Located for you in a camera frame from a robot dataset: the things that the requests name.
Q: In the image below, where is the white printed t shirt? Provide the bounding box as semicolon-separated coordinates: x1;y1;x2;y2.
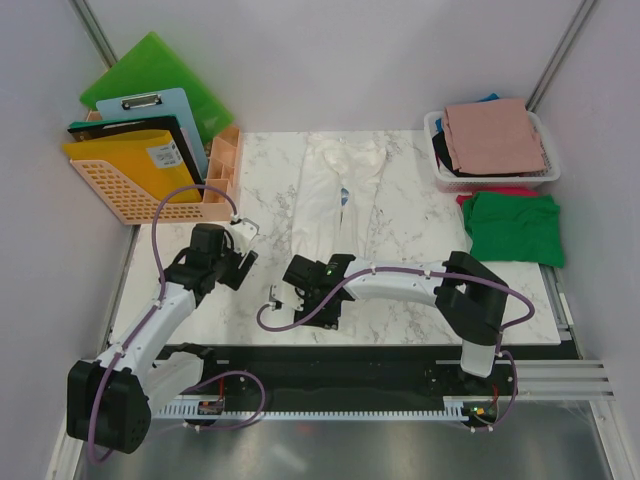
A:
289;133;389;336

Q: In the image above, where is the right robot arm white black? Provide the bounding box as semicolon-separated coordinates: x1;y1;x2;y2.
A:
270;251;508;394

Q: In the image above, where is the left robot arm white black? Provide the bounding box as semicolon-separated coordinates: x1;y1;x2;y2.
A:
66;219;259;453

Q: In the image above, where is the orange mesh file holder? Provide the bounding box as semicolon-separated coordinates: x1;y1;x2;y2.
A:
69;110;221;226

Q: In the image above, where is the yellow folder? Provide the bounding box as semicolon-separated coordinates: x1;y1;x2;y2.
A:
62;129;202;200

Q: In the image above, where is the red t shirt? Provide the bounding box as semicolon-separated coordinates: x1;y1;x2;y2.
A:
456;187;539;208

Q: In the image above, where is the light blue clipboard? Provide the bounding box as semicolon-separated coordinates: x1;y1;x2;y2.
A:
96;88;209;175

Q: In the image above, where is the black garment in basket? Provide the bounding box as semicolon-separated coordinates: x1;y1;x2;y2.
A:
432;131;457;176

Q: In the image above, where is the green t shirt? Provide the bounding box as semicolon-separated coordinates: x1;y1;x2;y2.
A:
461;193;566;268

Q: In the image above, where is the black folder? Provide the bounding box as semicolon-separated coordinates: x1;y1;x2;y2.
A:
67;115;206;170

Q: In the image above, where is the green plastic board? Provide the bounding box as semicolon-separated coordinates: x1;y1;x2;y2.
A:
80;32;234;143

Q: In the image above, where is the pink folded t shirt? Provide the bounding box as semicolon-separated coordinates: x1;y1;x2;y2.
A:
442;98;545;177

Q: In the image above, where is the white laundry basket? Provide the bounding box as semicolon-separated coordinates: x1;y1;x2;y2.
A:
423;111;561;193

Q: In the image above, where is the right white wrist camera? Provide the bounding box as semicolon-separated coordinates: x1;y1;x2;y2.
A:
269;281;304;311

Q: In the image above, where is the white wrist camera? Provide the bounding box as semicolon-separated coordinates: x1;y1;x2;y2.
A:
225;218;259;256
269;281;304;311

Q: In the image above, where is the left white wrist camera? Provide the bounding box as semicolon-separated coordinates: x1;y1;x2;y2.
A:
225;218;259;256

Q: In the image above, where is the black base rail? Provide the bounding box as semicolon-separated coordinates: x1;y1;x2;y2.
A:
154;342;581;414

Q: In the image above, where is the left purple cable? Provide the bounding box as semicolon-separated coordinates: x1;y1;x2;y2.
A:
87;184;266;466

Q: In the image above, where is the white cable duct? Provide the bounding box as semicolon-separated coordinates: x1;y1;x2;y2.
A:
153;395;469;422

